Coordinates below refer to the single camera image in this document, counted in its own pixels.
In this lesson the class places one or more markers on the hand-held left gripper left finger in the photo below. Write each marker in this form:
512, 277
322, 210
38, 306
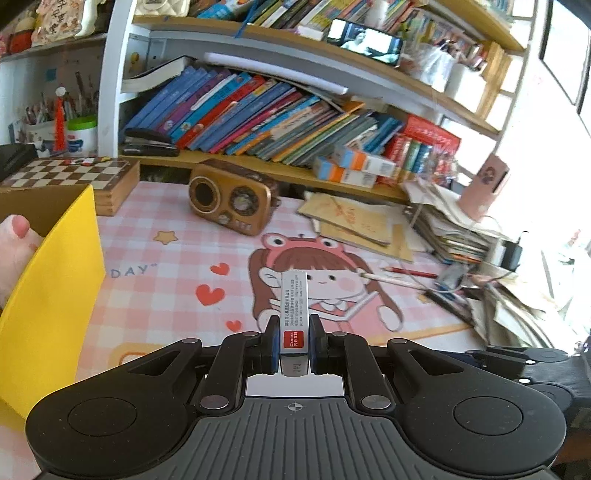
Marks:
273, 341

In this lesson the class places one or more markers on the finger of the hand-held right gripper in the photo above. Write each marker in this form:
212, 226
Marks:
517, 356

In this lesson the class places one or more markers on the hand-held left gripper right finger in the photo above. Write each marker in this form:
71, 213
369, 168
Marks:
316, 341

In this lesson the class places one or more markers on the white eraser with sleeve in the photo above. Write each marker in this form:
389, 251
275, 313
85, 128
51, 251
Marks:
294, 314

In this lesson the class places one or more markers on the yellow cardboard box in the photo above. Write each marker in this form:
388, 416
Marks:
51, 323

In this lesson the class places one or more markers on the pink plush toy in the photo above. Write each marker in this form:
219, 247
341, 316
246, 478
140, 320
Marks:
11, 258

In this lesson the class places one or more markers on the stack of loose papers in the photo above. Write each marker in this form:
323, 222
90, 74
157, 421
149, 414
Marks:
517, 304

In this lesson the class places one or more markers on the black power adapter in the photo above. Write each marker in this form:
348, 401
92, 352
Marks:
511, 256

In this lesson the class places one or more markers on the pink checked tablecloth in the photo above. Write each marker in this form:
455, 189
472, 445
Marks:
184, 286

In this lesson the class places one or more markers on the red pencil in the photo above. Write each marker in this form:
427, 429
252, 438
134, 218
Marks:
411, 272

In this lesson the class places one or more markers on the brown paper envelopes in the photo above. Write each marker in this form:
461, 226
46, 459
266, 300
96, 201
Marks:
351, 217

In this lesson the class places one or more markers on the brown retro radio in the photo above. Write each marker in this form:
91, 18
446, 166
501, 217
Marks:
221, 203

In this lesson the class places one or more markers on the orange white small carton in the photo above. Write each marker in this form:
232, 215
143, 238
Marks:
369, 161
341, 175

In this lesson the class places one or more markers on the pink desk holder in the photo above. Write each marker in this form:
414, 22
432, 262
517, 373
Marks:
482, 184

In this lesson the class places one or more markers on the row of blue picture books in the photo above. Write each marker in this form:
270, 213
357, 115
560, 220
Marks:
240, 110

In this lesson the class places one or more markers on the red boxed book set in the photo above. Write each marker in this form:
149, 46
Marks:
425, 134

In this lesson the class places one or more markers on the black stapler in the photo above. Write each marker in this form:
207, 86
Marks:
147, 138

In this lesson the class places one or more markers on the wooden chess board box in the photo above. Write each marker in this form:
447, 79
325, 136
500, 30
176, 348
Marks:
69, 170

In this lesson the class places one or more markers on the white storage bin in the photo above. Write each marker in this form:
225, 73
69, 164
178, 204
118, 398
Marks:
466, 87

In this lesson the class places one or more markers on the white jar with green lid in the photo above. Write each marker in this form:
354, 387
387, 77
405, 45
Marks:
82, 138

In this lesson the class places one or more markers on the white wooden bookshelf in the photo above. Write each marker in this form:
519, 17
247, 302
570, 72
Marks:
108, 92

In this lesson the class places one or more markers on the smartphone with lit screen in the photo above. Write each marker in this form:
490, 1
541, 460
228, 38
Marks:
364, 41

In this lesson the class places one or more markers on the red tassel ornament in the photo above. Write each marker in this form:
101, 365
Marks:
60, 124

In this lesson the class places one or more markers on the white pen holder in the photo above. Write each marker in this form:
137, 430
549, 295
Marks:
39, 134

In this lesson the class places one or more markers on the black electronic keyboard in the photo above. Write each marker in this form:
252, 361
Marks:
16, 161

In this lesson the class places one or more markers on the bunch of pens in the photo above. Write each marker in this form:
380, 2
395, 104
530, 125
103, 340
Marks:
41, 108

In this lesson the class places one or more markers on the row of colourful paperback books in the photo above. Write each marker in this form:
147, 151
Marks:
286, 11

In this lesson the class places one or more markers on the white quilted handbag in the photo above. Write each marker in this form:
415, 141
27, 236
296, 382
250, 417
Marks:
161, 7

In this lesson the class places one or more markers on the pink lucky cat ornament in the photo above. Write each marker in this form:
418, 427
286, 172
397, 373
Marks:
60, 23

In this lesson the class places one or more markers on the red round doll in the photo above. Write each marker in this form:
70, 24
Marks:
21, 44

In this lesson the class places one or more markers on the black picture frame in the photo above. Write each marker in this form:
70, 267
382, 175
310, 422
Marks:
561, 50

